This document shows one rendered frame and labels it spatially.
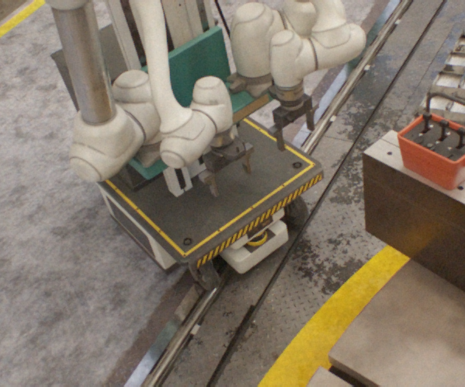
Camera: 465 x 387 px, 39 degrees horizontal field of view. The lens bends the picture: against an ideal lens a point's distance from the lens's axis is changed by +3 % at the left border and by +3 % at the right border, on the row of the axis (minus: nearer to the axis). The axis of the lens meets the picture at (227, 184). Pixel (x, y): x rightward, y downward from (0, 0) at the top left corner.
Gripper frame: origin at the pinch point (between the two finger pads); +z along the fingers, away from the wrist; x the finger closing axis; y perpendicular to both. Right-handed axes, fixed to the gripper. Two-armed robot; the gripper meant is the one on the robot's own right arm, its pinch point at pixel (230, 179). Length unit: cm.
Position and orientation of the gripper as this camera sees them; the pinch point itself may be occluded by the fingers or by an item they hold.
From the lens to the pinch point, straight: 206.1
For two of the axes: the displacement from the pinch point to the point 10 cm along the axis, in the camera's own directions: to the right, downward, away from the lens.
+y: -6.0, -4.7, 6.4
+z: 1.8, 7.1, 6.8
